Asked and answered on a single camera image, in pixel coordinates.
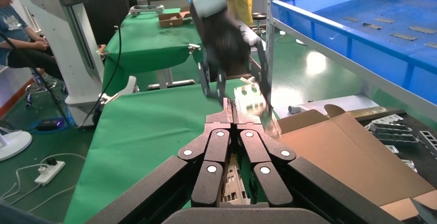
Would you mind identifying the green cloth covered table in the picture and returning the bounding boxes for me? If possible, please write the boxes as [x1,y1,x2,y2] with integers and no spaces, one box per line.
[102,7,206,95]

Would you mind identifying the open brown cardboard box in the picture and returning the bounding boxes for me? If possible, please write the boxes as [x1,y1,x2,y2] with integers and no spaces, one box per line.
[277,104,437,224]

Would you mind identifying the white metal shelf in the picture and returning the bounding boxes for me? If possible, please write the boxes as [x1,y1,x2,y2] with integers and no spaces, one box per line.
[273,17,437,123]

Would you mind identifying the black hanging cable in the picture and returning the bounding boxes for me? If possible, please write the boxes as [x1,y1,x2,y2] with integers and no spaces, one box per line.
[76,26,123,129]

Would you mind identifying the seated person blue shirt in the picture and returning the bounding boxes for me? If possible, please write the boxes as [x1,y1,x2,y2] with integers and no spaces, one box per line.
[0,0,65,80]

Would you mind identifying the chrome stool base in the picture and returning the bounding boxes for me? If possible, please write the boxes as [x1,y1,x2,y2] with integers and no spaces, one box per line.
[24,67,67,109]

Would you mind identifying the white plastic pipe fitting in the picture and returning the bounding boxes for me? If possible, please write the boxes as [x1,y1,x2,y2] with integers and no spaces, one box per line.
[288,104,310,115]

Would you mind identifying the black round stool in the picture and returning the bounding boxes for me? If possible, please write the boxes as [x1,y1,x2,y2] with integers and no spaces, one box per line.
[251,12,267,36]

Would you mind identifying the white power strip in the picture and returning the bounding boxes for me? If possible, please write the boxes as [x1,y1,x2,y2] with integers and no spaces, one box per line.
[34,159,66,186]

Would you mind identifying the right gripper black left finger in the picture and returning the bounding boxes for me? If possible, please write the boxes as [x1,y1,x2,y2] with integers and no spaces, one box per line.
[85,97,234,224]

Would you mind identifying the white robot torso column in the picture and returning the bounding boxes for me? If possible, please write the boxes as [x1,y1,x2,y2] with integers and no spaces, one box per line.
[15,0,139,128]

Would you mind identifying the green table cloth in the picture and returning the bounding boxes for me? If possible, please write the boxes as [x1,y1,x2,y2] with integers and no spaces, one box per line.
[63,78,281,224]

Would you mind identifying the white curved device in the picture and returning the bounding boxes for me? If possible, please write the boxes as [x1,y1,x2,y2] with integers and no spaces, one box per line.
[129,5,165,15]

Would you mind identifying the ribbed metal bracket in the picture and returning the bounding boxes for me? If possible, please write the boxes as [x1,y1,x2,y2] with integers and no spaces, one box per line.
[402,159,418,175]

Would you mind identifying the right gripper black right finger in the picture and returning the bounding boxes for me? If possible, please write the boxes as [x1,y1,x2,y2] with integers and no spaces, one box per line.
[233,99,404,224]

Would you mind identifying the small brown cardboard box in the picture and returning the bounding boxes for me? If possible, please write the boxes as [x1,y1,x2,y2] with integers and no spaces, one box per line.
[158,6,193,29]

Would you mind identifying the brass conveyor side rail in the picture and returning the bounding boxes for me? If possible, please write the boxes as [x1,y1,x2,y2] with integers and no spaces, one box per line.
[341,106,389,120]

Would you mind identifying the stack of metal brackets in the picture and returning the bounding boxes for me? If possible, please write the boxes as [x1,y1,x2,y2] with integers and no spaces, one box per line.
[364,114,420,147]

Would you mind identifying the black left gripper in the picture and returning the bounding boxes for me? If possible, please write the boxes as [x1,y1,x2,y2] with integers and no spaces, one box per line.
[190,5,275,112]

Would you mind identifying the white round fan base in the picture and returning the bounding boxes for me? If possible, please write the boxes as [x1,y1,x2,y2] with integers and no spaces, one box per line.
[0,128,33,162]

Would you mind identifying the black box with blue light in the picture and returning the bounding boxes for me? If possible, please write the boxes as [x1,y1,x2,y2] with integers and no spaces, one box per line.
[36,118,64,132]

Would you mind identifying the perforated steel shelf post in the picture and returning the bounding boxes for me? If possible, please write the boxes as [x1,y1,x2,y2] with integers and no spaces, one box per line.
[265,0,279,92]

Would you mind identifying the silver metal io shield plate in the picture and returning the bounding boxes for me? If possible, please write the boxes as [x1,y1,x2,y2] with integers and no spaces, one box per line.
[234,81,283,139]
[221,156,253,206]

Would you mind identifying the yellow hanging garment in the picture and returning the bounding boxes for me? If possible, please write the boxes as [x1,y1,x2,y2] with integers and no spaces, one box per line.
[223,0,255,26]

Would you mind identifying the perforated metal plate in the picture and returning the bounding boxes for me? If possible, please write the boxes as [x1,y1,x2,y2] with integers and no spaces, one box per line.
[419,130,437,157]

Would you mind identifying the blue plastic tray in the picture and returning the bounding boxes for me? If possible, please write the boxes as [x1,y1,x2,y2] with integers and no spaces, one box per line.
[271,0,437,107]

